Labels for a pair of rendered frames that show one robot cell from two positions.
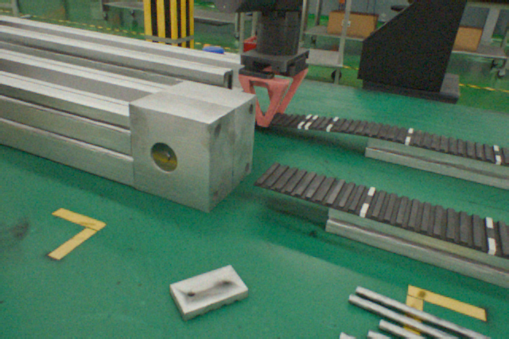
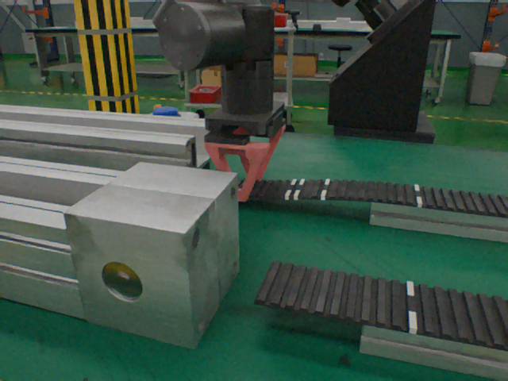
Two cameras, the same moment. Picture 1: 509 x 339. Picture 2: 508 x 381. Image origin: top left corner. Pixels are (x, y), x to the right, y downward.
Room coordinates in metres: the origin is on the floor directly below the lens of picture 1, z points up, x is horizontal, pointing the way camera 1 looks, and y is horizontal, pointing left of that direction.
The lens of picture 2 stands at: (0.12, 0.02, 1.00)
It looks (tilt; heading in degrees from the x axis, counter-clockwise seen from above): 24 degrees down; 354
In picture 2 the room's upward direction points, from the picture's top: straight up
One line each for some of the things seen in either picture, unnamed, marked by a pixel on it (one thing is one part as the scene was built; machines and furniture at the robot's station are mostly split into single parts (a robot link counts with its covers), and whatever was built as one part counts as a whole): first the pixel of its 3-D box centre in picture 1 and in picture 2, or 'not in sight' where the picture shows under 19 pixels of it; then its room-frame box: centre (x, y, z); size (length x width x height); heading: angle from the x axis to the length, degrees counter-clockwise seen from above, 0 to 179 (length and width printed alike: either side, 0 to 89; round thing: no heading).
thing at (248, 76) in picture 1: (269, 91); (244, 158); (0.55, -0.01, 0.84); 0.07 x 0.07 x 0.09; 67
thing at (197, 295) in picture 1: (209, 290); not in sight; (0.22, 0.03, 0.78); 0.05 x 0.03 x 0.01; 122
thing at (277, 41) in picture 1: (277, 37); (247, 92); (0.56, -0.02, 0.91); 0.10 x 0.07 x 0.07; 157
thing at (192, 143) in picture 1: (202, 138); (171, 238); (0.40, 0.06, 0.83); 0.12 x 0.09 x 0.10; 157
